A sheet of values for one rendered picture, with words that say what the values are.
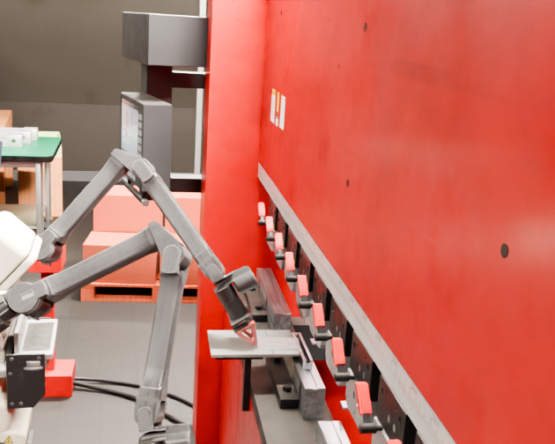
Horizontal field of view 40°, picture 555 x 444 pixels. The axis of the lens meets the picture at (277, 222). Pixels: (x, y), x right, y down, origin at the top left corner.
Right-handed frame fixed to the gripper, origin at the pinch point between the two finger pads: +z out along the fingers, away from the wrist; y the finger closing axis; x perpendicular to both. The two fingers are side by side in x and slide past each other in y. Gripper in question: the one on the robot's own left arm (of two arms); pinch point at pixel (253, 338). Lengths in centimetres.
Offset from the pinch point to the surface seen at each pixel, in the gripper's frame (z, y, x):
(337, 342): -20, -69, -21
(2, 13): -179, 679, 117
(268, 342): 3.7, 0.2, -3.4
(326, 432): 11.1, -47.1, -8.1
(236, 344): -1.2, -0.4, 5.1
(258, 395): 12.9, -9.1, 6.3
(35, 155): -50, 394, 109
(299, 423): 17.9, -25.8, -1.6
